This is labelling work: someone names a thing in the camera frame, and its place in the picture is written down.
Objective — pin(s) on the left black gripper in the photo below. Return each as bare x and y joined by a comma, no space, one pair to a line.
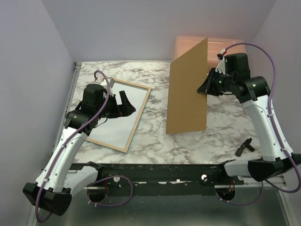
125,109

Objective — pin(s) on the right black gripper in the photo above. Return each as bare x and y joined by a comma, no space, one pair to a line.
203,88

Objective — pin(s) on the brown fibreboard backing board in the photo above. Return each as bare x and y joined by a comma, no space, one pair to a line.
187,109

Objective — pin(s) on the glossy plant photo board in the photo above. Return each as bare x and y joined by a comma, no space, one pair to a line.
117,117

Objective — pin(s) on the blue wooden picture frame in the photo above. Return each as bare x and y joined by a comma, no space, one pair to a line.
141,106

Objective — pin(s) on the orange translucent plastic box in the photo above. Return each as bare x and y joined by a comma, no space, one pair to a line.
215,45

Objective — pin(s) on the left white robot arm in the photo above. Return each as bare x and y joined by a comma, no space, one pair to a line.
52,190

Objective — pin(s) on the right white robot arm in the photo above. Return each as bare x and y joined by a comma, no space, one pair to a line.
277,156

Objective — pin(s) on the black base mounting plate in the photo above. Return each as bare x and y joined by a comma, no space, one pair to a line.
159,179

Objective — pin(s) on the small black tool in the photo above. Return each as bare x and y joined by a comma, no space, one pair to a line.
245,145

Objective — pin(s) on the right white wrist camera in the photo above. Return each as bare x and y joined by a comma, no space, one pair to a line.
221,65

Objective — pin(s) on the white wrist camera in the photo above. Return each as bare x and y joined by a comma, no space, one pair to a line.
105,84
221,65

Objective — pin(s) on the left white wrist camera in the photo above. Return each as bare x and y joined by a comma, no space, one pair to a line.
105,84

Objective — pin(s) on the aluminium rail frame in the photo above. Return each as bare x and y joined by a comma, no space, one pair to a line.
227,123

